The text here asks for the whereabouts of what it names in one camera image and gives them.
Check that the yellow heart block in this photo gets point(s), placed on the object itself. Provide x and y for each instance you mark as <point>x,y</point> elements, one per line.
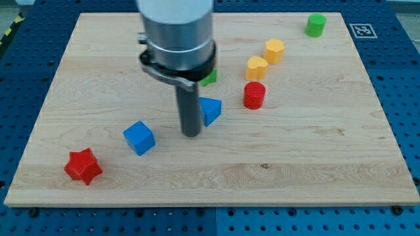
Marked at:
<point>256,68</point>

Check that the green block behind arm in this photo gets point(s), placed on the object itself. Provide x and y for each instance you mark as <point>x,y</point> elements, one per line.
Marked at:
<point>211,78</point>

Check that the blue triangle block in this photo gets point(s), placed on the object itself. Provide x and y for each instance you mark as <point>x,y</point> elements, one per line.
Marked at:
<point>210,109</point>

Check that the green cylinder block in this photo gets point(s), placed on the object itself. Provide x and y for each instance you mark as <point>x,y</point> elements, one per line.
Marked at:
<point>315,25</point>

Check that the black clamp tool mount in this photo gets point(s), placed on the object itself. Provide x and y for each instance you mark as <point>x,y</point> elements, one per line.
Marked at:
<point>184,79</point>

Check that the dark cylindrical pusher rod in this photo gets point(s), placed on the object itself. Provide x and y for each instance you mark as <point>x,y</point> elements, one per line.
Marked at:
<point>189,110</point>

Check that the yellow hexagon block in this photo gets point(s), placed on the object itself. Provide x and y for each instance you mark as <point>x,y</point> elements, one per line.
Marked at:
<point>273,51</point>

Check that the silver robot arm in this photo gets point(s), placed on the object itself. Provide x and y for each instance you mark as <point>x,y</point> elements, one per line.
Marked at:
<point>180,51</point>

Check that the red star block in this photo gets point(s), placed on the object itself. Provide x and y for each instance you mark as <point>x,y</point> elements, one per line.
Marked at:
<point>83,165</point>

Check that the wooden board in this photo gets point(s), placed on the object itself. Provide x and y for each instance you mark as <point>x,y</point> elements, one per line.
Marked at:
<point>320,139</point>

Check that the red cylinder block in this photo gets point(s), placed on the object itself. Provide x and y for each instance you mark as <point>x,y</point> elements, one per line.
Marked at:
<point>254,93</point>

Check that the white fiducial marker tag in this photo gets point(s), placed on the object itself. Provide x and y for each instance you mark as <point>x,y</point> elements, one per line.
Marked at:
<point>363,31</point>

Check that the blue cube block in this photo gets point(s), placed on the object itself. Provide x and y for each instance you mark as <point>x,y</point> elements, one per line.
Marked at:
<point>139,138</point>

